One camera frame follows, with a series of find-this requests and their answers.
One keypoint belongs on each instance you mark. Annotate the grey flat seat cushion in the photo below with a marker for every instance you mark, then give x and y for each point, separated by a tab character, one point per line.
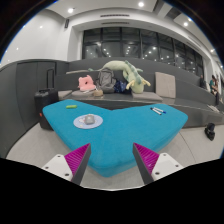
81	93
65	94
146	96

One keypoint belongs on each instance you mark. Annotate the ceiling lights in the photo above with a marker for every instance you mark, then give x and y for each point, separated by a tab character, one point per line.
141	4

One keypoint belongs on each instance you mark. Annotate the dark blue patterned bag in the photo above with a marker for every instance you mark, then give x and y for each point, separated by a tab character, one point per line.
120	86

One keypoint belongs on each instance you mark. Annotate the green plush dragon toy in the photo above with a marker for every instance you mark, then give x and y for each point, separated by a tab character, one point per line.
136	83

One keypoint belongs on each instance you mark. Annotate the beige hat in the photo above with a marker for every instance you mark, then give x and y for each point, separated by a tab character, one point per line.
98	93

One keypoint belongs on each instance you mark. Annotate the pink plush cushion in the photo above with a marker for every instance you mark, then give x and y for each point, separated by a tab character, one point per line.
86	84

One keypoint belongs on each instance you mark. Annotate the grey computer mouse orange accents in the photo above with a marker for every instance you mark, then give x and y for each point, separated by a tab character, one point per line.
89	119

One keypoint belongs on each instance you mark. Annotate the black suitcase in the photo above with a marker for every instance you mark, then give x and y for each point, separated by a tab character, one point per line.
46	100

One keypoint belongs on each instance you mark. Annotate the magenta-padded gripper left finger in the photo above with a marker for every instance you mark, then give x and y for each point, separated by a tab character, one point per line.
60	165

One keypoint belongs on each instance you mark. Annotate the grey backpack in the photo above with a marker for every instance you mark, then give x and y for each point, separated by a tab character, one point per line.
106	81

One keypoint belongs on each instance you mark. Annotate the black bag on floor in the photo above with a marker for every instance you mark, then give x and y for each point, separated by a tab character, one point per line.
210	131

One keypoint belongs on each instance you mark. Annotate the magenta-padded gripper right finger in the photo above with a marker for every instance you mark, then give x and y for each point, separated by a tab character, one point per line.
163	165

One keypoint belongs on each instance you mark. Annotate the round light blue mouse pad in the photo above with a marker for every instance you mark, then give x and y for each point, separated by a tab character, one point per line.
79	123

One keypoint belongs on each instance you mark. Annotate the black wall speaker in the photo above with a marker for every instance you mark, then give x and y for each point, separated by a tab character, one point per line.
66	23

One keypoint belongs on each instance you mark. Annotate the grey upright back cushion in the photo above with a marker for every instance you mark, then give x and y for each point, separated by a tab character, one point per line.
165	85

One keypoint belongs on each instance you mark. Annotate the person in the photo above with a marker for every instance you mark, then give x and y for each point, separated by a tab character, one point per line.
202	81
214	87

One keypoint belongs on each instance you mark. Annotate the white marker black cap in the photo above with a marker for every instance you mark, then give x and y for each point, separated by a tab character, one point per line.
155	111

